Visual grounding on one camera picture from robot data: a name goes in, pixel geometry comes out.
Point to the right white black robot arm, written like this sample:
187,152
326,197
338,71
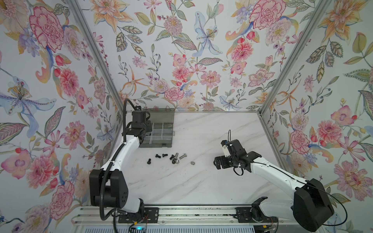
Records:
309,204

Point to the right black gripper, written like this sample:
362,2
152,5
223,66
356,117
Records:
222,161

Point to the right aluminium corner post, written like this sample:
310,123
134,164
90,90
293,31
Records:
316,16

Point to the grey plastic organizer box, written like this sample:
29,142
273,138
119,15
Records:
161,126

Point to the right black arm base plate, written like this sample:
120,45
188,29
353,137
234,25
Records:
253,215

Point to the left aluminium corner post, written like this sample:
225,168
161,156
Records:
91,42

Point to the aluminium corner post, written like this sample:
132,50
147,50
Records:
91,42
316,16

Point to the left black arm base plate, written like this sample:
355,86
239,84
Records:
146,215

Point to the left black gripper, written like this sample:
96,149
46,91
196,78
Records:
149,125

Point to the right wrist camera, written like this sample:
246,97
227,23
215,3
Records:
226,151

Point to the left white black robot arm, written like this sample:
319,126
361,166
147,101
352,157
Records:
108,187

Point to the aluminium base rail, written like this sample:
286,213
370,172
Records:
204,215

